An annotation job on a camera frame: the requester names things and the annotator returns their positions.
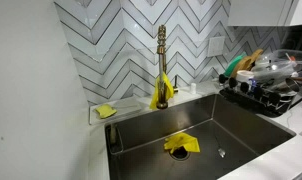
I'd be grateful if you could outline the metal spoon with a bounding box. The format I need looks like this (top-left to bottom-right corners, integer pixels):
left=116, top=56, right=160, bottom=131
left=213, top=134, right=227, bottom=159

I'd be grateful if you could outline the gold spring kitchen faucet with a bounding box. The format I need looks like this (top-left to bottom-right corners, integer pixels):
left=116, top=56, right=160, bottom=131
left=156, top=24, right=170, bottom=110

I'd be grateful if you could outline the yellow cloth on faucet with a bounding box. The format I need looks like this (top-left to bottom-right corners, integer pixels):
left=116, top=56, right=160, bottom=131
left=149, top=72, right=175, bottom=111

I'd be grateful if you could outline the white cup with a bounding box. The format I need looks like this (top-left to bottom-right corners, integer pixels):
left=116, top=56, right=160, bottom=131
left=235, top=69, right=256, bottom=84

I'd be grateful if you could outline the dish drying rack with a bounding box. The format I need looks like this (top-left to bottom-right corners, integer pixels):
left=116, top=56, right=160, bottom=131
left=218, top=73, right=302, bottom=119

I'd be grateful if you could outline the white sponge tray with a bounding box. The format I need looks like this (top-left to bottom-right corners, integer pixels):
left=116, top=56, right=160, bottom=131
left=88, top=96, right=144, bottom=126

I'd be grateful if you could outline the stainless steel sink basin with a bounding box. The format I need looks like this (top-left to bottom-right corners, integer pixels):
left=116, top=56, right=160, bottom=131
left=104, top=93, right=297, bottom=180

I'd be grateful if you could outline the yellow sponge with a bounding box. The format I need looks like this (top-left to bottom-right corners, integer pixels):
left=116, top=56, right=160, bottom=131
left=94, top=103, right=118, bottom=120

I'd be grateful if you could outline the small white bottle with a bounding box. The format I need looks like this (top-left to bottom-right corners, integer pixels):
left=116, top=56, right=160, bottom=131
left=189, top=82, right=198, bottom=95

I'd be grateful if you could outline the white upper cabinet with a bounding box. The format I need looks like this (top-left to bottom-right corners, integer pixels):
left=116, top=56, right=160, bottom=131
left=227, top=0, right=302, bottom=28

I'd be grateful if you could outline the clear glass bowl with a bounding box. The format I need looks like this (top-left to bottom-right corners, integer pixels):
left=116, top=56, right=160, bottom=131
left=250, top=48, right=302, bottom=85

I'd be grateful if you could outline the white wall outlet plate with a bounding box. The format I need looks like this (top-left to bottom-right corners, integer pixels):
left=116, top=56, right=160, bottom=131
left=206, top=35, right=227, bottom=58

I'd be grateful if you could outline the yellow crumpled cloth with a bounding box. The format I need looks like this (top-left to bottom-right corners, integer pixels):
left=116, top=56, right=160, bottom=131
left=163, top=132, right=202, bottom=155

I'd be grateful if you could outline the sink drain strainer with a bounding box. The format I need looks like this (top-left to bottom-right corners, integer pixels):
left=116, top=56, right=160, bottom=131
left=169, top=145, right=192, bottom=162

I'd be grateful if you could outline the wooden cutting board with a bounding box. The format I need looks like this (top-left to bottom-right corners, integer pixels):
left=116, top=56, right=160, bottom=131
left=229, top=48, right=264, bottom=80

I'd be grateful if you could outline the gold soap dispenser pump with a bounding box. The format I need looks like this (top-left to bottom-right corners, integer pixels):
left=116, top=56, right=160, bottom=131
left=172, top=74, right=180, bottom=95

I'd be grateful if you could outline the metal pot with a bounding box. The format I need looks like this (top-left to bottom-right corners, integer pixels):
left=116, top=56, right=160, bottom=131
left=285, top=76, right=302, bottom=95

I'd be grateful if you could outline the green cutting board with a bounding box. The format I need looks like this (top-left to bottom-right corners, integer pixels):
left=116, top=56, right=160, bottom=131
left=222, top=51, right=248, bottom=79

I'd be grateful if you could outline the metal sink caddy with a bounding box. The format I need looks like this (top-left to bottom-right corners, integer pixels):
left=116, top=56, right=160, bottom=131
left=105, top=122, right=125, bottom=156

